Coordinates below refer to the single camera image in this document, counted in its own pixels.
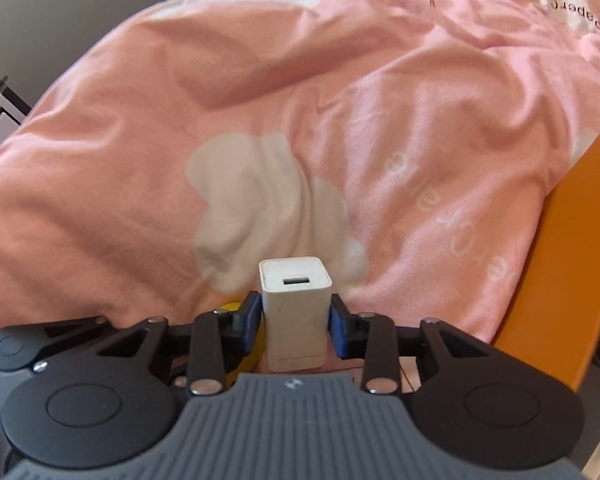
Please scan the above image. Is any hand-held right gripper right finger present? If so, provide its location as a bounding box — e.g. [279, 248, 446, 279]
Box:
[330, 294, 498, 395]

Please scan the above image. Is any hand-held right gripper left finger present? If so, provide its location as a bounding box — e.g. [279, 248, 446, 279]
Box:
[100, 291, 263, 397]

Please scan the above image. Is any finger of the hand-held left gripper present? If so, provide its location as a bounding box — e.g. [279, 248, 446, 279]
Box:
[30, 316, 112, 361]
[32, 316, 172, 386]

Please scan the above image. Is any white usb charger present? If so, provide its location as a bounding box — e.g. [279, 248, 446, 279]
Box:
[258, 257, 334, 374]

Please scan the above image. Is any orange box with white inside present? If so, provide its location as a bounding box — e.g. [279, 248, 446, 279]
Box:
[494, 110, 600, 396]

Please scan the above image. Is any yellow object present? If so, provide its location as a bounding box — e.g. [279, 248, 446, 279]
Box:
[219, 301, 268, 378]

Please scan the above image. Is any pink printed blanket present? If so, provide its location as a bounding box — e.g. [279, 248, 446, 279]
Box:
[0, 0, 600, 361]

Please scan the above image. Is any white black-framed shelf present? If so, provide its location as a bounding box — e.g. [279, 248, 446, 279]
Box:
[0, 76, 33, 147]

